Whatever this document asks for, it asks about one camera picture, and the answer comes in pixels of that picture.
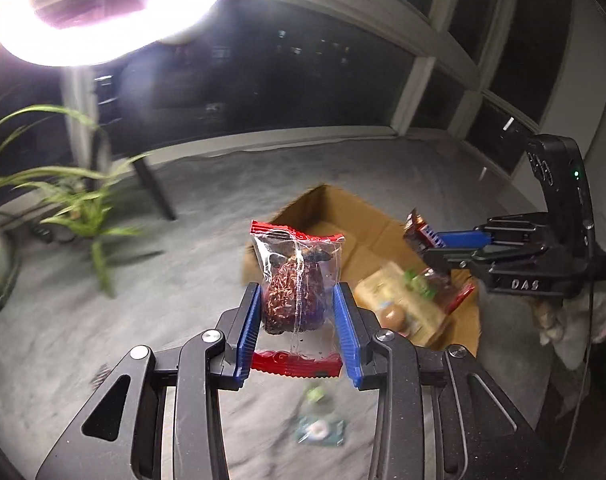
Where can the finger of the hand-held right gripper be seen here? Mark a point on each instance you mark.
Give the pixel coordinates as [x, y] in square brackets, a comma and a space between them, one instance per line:
[440, 260]
[463, 239]

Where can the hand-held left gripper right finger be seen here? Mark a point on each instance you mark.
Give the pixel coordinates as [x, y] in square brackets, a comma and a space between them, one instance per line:
[347, 340]

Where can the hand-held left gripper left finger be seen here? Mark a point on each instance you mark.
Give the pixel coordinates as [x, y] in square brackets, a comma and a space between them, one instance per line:
[248, 330]

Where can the brown chocolate bar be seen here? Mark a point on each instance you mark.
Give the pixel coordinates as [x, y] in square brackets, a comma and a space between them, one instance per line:
[423, 235]

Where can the pale green small packet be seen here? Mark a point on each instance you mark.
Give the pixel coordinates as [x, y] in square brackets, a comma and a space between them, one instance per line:
[414, 282]

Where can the large cracker pack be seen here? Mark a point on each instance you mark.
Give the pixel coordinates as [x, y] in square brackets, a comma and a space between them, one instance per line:
[423, 312]

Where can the small green candy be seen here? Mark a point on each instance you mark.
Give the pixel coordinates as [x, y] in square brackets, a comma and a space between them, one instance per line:
[315, 392]

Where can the clear red-edged snack packet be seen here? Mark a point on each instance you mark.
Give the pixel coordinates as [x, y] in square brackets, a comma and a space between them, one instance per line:
[295, 285]

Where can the cardboard box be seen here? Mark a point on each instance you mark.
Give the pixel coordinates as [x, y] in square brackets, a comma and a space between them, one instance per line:
[363, 240]

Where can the green round candy packet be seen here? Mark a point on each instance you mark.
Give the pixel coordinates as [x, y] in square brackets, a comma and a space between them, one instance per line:
[320, 430]

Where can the person's right forearm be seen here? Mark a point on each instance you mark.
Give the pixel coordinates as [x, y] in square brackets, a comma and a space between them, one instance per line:
[595, 330]

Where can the person's right hand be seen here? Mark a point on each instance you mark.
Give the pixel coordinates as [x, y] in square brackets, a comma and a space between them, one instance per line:
[548, 320]

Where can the black tripod stand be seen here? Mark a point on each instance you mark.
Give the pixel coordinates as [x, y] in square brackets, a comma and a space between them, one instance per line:
[155, 190]

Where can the small spider plant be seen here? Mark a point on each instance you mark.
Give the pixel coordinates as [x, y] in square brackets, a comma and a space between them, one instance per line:
[83, 220]

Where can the large spider plant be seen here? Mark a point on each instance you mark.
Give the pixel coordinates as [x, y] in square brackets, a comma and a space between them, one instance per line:
[58, 110]

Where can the white window frame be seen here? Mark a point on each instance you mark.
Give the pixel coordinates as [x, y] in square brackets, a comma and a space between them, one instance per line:
[423, 75]

